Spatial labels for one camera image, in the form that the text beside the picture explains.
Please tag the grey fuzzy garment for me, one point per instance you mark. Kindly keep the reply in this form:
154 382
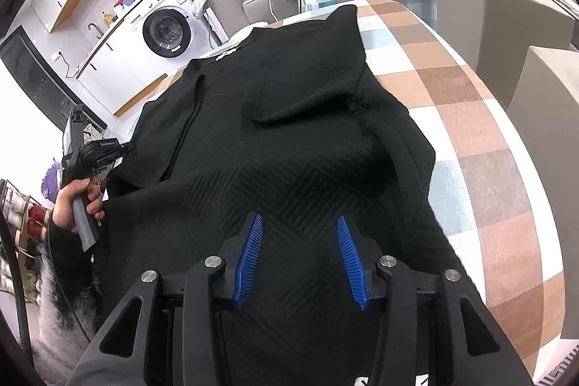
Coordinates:
59 313

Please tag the person's left hand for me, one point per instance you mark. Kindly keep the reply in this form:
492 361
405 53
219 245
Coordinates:
65 203

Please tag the yellow bottle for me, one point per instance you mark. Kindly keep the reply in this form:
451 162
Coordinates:
106 19

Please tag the metal faucet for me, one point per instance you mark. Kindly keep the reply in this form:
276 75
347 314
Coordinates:
92 26

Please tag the black glass cabinet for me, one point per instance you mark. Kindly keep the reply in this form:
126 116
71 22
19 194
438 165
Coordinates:
36 78

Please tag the tall beige cabinet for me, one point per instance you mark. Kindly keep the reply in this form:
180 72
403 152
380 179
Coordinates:
497 19

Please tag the black knit sweater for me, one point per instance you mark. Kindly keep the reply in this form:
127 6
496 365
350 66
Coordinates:
289 132

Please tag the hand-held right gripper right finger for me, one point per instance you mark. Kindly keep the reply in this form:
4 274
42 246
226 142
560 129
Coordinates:
350 259

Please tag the person's left forearm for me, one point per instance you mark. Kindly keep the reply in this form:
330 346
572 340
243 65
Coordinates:
63 241

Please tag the white washing machine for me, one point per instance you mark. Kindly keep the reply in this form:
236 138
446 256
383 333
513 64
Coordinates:
167 33

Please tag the purple bag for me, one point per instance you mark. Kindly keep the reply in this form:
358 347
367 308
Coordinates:
52 182

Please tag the white kitchen base cabinet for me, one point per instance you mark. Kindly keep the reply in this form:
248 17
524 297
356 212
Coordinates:
113 65

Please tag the brown blue checkered blanket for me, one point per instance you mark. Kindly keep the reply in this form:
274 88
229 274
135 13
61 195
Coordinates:
475 119

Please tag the shoe rack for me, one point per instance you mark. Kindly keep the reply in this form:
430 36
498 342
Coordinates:
27 218

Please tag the low beige cabinet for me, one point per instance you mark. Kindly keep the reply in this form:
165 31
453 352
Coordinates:
552 96

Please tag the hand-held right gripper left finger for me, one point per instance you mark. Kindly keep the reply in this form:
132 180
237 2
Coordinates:
253 250

